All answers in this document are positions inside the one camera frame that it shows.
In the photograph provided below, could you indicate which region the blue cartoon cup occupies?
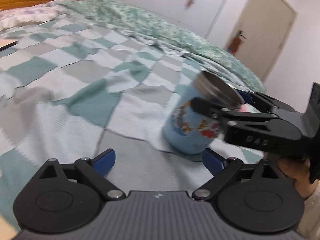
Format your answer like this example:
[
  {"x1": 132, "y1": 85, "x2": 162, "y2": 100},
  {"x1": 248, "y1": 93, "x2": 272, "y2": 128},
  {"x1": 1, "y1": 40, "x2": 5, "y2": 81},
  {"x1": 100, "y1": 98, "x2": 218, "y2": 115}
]
[{"x1": 162, "y1": 71, "x2": 244, "y2": 155}]

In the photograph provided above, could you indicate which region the person's right hand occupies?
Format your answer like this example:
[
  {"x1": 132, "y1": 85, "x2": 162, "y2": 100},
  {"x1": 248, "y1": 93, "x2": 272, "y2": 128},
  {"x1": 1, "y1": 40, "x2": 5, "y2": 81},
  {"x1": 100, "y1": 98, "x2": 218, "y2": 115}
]
[{"x1": 263, "y1": 153, "x2": 319, "y2": 199}]

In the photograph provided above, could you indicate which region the green floral duvet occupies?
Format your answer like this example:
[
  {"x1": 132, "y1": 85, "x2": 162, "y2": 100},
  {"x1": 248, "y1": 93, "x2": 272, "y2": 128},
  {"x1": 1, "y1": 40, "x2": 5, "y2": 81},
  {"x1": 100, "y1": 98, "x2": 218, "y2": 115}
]
[{"x1": 55, "y1": 0, "x2": 266, "y2": 93}]

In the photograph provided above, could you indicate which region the checkered green blanket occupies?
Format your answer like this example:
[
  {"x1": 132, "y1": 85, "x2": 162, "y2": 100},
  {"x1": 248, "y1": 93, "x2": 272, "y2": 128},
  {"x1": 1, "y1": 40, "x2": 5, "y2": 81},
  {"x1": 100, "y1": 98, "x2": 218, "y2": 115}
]
[{"x1": 1, "y1": 17, "x2": 265, "y2": 228}]

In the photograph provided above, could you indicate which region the beige wooden door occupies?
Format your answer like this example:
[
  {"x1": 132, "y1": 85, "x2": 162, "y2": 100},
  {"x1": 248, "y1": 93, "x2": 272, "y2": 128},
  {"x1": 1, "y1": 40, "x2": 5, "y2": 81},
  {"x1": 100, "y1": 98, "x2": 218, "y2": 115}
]
[{"x1": 226, "y1": 0, "x2": 297, "y2": 81}]

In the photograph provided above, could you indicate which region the purple floral pillow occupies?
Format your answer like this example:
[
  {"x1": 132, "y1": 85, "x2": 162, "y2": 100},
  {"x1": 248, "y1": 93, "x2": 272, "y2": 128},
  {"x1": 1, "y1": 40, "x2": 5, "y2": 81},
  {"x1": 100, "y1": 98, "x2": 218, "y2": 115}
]
[{"x1": 0, "y1": 3, "x2": 66, "y2": 31}]

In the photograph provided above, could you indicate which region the red plush on handle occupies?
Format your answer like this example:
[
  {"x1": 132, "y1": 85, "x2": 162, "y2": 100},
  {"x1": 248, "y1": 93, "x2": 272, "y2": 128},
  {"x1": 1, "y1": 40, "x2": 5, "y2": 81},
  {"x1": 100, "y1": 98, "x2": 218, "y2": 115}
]
[{"x1": 227, "y1": 36, "x2": 242, "y2": 54}]

